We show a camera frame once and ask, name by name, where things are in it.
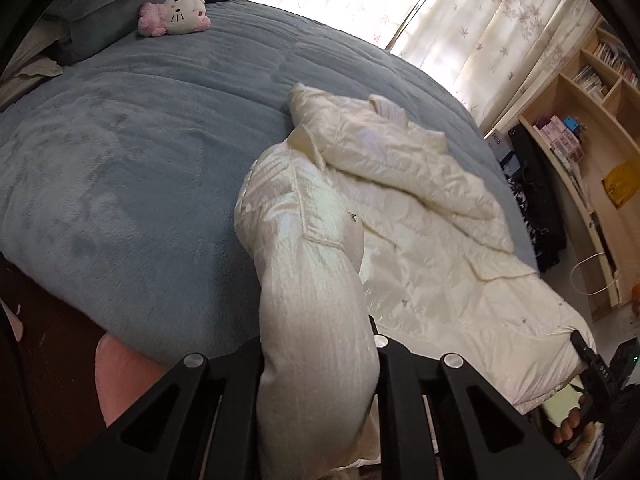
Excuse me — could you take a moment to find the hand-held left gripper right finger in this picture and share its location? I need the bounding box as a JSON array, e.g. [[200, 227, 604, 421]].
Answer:
[[357, 314, 576, 480]]

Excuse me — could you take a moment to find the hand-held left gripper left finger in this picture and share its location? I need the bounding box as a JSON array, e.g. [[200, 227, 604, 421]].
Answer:
[[60, 337, 266, 480]]

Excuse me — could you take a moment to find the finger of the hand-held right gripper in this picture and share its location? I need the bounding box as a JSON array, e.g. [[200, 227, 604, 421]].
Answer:
[[570, 329, 608, 398]]

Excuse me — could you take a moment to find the white puffer jacket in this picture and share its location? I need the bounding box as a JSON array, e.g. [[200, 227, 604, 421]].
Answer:
[[234, 82, 596, 471]]

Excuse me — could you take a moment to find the person's right hand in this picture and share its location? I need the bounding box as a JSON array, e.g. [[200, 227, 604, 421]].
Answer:
[[552, 394, 599, 447]]

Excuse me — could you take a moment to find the light green garment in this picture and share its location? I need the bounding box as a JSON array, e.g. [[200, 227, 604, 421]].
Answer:
[[542, 385, 586, 426]]

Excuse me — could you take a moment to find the pink cloth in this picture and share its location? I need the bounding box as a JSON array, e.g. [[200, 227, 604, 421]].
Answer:
[[95, 332, 173, 428]]

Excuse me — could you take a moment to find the curved wooden desk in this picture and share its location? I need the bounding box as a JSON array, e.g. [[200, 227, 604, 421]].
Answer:
[[517, 114, 626, 322]]

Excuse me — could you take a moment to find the black bag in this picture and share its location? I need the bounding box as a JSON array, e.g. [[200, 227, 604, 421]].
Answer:
[[507, 122, 568, 271]]

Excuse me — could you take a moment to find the black white patterned cloth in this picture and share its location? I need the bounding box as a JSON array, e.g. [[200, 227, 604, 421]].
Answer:
[[505, 175, 538, 241]]

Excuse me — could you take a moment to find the yellow cloth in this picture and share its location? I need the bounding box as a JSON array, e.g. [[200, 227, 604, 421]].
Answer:
[[600, 161, 640, 211]]

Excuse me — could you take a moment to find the pink drawer organiser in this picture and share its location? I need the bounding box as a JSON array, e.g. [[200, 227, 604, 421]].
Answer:
[[532, 115, 586, 163]]

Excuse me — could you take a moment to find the grey-blue fleece bed blanket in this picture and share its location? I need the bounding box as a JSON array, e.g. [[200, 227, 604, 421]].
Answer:
[[0, 0, 541, 366]]

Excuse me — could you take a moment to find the white cardboard box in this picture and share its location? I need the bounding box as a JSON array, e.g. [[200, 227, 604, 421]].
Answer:
[[484, 127, 516, 161]]

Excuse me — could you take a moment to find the wooden shelf unit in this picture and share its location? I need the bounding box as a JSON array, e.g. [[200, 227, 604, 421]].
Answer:
[[555, 15, 640, 241]]

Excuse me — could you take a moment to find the row of books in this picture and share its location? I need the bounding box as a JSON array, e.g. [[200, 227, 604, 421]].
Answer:
[[594, 40, 639, 87], [572, 65, 608, 103]]

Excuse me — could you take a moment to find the grey-blue pillow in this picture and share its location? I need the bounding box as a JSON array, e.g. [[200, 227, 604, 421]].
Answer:
[[52, 0, 173, 66]]

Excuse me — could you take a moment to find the pink white cat plush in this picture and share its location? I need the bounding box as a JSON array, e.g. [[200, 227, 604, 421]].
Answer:
[[138, 0, 212, 37]]

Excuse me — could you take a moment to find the beige pillow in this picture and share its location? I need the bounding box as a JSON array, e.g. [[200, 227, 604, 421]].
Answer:
[[0, 20, 66, 111]]

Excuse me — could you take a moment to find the white cable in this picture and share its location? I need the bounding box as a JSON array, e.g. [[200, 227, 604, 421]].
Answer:
[[570, 252, 621, 296]]

